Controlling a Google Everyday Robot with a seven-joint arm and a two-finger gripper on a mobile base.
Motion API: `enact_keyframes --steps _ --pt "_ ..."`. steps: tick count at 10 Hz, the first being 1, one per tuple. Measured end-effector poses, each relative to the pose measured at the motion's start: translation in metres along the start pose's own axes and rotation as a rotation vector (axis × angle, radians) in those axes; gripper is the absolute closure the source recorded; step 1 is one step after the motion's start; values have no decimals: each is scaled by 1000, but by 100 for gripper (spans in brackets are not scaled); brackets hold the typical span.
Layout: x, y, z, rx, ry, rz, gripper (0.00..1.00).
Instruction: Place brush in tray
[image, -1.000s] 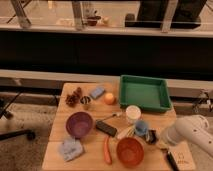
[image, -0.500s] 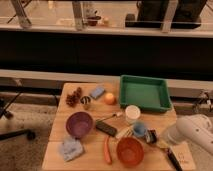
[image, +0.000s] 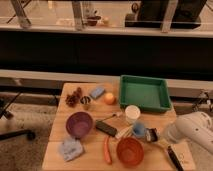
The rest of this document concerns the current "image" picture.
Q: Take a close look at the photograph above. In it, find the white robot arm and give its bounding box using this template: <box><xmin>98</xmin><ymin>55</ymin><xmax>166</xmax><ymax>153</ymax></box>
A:
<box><xmin>162</xmin><ymin>111</ymin><xmax>213</xmax><ymax>155</ymax></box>

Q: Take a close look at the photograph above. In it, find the green plastic tray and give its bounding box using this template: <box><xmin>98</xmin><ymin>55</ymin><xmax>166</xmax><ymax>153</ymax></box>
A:
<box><xmin>119</xmin><ymin>75</ymin><xmax>171</xmax><ymax>113</ymax></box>

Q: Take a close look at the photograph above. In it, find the blue sponge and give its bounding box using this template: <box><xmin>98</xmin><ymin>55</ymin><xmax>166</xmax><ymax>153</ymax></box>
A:
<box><xmin>89</xmin><ymin>87</ymin><xmax>105</xmax><ymax>99</ymax></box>

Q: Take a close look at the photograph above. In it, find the orange ball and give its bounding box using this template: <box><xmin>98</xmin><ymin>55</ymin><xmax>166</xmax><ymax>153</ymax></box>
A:
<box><xmin>104</xmin><ymin>93</ymin><xmax>115</xmax><ymax>105</ymax></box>

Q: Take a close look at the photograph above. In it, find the striped small ball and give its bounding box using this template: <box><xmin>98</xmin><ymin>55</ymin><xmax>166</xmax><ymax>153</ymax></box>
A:
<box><xmin>80</xmin><ymin>96</ymin><xmax>91</xmax><ymax>105</ymax></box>

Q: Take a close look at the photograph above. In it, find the metal spoon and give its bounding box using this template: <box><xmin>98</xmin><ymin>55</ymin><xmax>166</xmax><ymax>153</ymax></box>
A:
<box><xmin>97</xmin><ymin>112</ymin><xmax>123</xmax><ymax>121</ymax></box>

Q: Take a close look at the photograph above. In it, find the white cup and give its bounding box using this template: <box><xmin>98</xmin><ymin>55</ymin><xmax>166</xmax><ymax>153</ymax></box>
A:
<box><xmin>125</xmin><ymin>105</ymin><xmax>141</xmax><ymax>124</ymax></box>

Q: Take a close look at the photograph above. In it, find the black remote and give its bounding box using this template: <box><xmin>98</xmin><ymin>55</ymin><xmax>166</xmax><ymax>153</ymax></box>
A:
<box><xmin>95</xmin><ymin>121</ymin><xmax>117</xmax><ymax>137</ymax></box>

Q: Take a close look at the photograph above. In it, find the purple bowl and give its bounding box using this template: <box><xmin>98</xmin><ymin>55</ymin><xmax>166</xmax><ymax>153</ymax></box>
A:
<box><xmin>66</xmin><ymin>112</ymin><xmax>93</xmax><ymax>139</ymax></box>

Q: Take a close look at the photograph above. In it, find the wooden table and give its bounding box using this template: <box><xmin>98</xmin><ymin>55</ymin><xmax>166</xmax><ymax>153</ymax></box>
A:
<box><xmin>41</xmin><ymin>81</ymin><xmax>197</xmax><ymax>171</ymax></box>

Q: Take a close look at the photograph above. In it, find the blue cup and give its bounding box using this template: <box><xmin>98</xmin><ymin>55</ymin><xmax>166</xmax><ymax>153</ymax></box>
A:
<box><xmin>132</xmin><ymin>122</ymin><xmax>146</xmax><ymax>138</ymax></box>

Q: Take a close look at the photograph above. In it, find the orange carrot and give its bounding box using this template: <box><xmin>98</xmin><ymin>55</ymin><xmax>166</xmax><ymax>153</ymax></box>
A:
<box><xmin>103</xmin><ymin>136</ymin><xmax>112</xmax><ymax>165</ymax></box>

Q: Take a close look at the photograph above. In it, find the orange bowl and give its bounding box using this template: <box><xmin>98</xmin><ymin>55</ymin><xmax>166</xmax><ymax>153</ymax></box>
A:
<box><xmin>116</xmin><ymin>137</ymin><xmax>144</xmax><ymax>167</ymax></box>

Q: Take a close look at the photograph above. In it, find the light blue cloth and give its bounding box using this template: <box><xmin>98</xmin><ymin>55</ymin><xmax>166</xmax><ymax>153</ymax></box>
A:
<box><xmin>58</xmin><ymin>137</ymin><xmax>84</xmax><ymax>162</ymax></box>

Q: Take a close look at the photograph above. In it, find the black office chair base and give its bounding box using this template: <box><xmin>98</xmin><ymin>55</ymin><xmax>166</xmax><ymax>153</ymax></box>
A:
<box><xmin>0</xmin><ymin>93</ymin><xmax>36</xmax><ymax>141</ymax></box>

